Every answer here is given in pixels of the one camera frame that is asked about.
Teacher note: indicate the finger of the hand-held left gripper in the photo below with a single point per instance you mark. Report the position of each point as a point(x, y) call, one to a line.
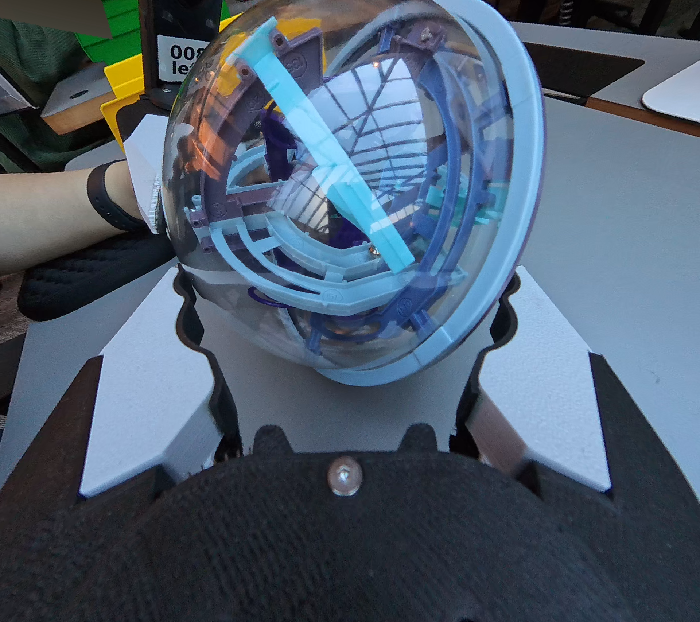
point(145, 168)

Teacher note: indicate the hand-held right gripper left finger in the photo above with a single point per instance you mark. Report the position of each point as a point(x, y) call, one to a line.
point(142, 387)

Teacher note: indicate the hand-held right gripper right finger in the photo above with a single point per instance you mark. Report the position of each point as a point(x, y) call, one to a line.
point(541, 387)

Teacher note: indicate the clear plastic maze ball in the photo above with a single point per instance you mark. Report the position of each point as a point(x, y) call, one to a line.
point(339, 195)

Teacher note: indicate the person's left forearm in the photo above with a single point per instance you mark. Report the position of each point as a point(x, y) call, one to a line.
point(44, 212)

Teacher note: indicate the black wristband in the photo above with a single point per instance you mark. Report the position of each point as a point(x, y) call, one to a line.
point(101, 195)

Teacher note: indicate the green storage bin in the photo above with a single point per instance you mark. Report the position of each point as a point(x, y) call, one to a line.
point(115, 15)

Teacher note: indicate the yellow storage bin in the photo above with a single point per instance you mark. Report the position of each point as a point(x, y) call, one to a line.
point(123, 78)

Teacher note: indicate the black wrist rest pad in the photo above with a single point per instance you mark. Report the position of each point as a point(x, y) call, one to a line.
point(82, 277)

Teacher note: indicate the green knitted cloth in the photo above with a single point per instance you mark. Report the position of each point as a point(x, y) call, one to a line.
point(27, 75)

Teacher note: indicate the black desk mat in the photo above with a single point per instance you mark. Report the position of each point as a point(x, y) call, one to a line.
point(585, 69)

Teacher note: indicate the wooden board document stand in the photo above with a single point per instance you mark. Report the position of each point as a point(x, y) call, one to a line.
point(678, 91)

